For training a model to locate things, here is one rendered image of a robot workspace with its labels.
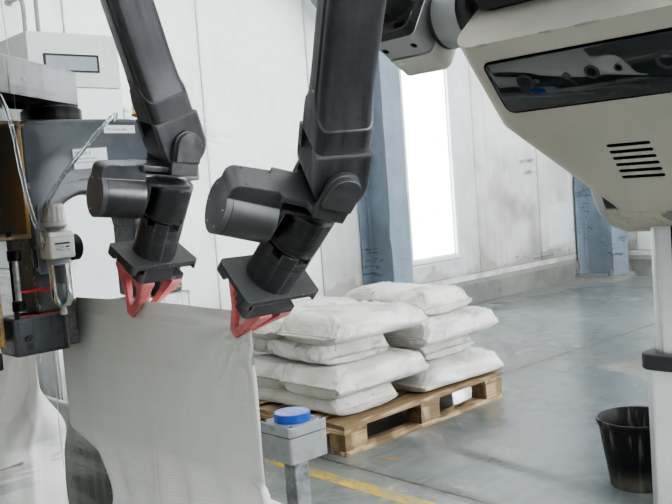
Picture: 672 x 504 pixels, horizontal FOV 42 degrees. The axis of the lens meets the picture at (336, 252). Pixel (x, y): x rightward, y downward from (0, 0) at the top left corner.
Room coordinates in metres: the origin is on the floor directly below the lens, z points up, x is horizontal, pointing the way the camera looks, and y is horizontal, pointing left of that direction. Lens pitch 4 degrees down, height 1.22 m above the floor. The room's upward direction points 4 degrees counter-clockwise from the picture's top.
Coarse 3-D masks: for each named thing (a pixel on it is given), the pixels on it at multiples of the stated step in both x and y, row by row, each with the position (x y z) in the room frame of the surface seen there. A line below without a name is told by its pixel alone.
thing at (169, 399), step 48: (96, 336) 1.27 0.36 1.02; (144, 336) 1.18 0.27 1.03; (192, 336) 1.08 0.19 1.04; (96, 384) 1.28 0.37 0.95; (144, 384) 1.19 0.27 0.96; (192, 384) 1.09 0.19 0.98; (240, 384) 1.01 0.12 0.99; (96, 432) 1.29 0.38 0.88; (144, 432) 1.19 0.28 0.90; (192, 432) 1.10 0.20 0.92; (240, 432) 1.01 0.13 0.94; (144, 480) 1.14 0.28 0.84; (192, 480) 1.08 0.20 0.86; (240, 480) 1.02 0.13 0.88
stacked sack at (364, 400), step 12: (384, 384) 4.17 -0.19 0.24; (264, 396) 4.31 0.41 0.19; (276, 396) 4.24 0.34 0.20; (288, 396) 4.17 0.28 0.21; (300, 396) 4.11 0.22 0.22; (348, 396) 4.00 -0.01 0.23; (360, 396) 4.04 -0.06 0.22; (372, 396) 4.08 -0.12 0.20; (384, 396) 4.13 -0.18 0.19; (312, 408) 4.05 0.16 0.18; (324, 408) 3.98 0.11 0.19; (336, 408) 3.93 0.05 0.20; (348, 408) 3.96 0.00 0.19; (360, 408) 4.02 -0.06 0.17
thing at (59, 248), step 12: (60, 204) 1.22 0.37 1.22; (48, 216) 1.21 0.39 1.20; (60, 216) 1.21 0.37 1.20; (48, 228) 1.21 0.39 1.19; (60, 228) 1.21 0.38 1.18; (36, 240) 1.22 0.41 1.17; (48, 240) 1.20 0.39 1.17; (60, 240) 1.20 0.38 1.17; (72, 240) 1.22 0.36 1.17; (48, 252) 1.20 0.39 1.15; (60, 252) 1.20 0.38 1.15; (72, 252) 1.21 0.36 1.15; (48, 264) 1.21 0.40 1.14; (60, 312) 1.22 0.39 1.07
